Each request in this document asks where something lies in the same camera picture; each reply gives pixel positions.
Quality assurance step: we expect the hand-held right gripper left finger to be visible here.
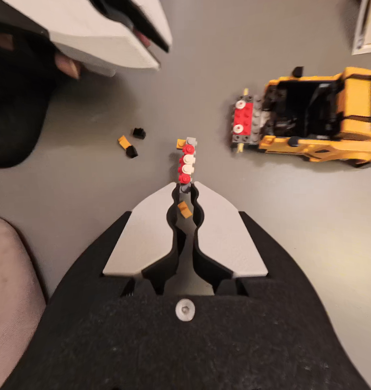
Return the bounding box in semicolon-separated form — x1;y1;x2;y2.
102;182;187;295

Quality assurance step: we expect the small Lego pieces pile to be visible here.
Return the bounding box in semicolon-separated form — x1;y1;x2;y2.
118;135;139;159

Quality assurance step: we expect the red white lego assembly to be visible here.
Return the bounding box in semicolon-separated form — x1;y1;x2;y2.
176;137;198;194

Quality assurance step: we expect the lego instruction booklet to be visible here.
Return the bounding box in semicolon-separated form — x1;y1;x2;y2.
351;0;371;56

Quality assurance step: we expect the person's left hand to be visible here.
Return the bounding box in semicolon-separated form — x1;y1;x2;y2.
55;52;82;80

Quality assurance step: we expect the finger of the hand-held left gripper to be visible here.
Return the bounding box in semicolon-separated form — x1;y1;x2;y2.
3;0;161;78
91;0;173;53

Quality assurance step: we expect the orange lego piece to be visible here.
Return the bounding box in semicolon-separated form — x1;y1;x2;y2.
177;200;193;219

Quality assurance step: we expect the yellow lego car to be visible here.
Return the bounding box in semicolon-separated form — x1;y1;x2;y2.
230;66;371;168

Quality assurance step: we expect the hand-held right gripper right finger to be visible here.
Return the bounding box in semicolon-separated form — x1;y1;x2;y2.
192;181;269;295

